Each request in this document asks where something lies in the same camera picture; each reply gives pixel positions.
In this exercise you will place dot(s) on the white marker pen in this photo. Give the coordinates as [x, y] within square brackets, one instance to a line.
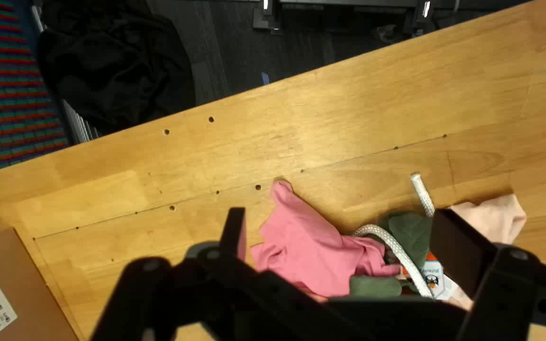
[422, 196]

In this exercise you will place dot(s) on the green and orange plush carrot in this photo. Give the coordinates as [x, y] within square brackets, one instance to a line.
[405, 243]

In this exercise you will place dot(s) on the black jacket on chair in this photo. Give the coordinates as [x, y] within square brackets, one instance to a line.
[117, 71]

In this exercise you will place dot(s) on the cardboard box with label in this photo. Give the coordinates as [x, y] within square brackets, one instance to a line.
[26, 305]

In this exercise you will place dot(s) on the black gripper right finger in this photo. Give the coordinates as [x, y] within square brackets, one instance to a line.
[462, 251]

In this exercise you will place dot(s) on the light pink printed cloth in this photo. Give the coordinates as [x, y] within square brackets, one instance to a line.
[498, 220]

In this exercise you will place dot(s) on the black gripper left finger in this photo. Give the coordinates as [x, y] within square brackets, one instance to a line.
[231, 239]

